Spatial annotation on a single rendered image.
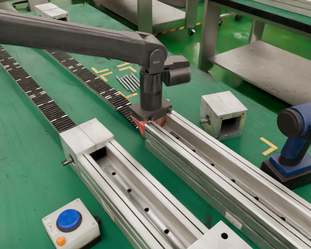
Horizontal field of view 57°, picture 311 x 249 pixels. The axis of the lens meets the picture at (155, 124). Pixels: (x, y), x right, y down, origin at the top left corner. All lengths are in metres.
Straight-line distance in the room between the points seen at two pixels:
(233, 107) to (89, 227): 0.47
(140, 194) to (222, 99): 0.37
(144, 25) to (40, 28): 2.67
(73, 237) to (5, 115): 0.56
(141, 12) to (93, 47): 2.56
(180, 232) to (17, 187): 0.40
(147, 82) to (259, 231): 0.40
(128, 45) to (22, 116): 0.48
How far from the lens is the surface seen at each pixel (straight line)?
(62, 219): 0.58
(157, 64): 0.66
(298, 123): 0.60
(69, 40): 0.60
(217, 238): 0.48
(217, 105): 0.79
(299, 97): 2.26
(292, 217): 0.64
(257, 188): 0.65
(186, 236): 0.56
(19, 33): 0.59
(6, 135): 0.93
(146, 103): 0.73
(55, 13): 1.57
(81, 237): 0.57
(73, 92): 1.05
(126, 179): 0.65
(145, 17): 3.20
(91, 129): 0.71
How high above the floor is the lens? 1.32
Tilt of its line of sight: 39 degrees down
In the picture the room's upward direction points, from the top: straight up
